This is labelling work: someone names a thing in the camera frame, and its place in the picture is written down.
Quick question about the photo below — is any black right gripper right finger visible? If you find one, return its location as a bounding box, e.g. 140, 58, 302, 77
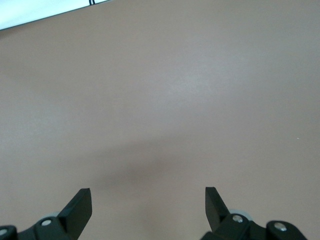
201, 186, 253, 240

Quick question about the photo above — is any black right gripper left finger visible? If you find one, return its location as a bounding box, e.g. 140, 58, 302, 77
31, 188, 93, 240

